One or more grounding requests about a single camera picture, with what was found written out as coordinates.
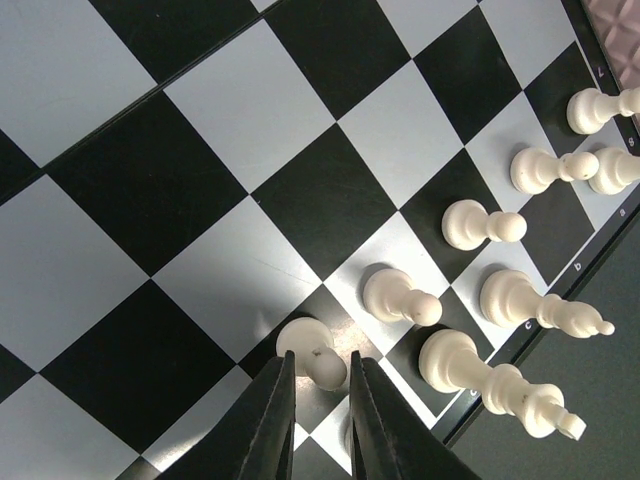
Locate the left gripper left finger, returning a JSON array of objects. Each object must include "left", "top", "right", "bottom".
[{"left": 159, "top": 352, "right": 296, "bottom": 479}]

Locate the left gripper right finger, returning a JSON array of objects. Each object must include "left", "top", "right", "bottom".
[{"left": 349, "top": 351, "right": 479, "bottom": 480}]

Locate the white pawn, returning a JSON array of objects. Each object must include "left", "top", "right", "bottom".
[
  {"left": 276, "top": 317, "right": 347, "bottom": 391},
  {"left": 588, "top": 147, "right": 640, "bottom": 195},
  {"left": 363, "top": 268, "right": 443, "bottom": 327},
  {"left": 510, "top": 147, "right": 599, "bottom": 195},
  {"left": 566, "top": 87, "right": 639, "bottom": 135}
]

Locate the black white chess board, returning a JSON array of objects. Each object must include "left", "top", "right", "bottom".
[{"left": 1, "top": 1, "right": 639, "bottom": 479}]

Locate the white king piece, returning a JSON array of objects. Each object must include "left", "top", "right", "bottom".
[{"left": 418, "top": 329, "right": 586, "bottom": 441}]

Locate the white queen piece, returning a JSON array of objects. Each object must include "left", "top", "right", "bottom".
[{"left": 441, "top": 199, "right": 527, "bottom": 251}]

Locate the pink tin box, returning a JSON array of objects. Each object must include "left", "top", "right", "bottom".
[{"left": 583, "top": 0, "right": 639, "bottom": 88}]

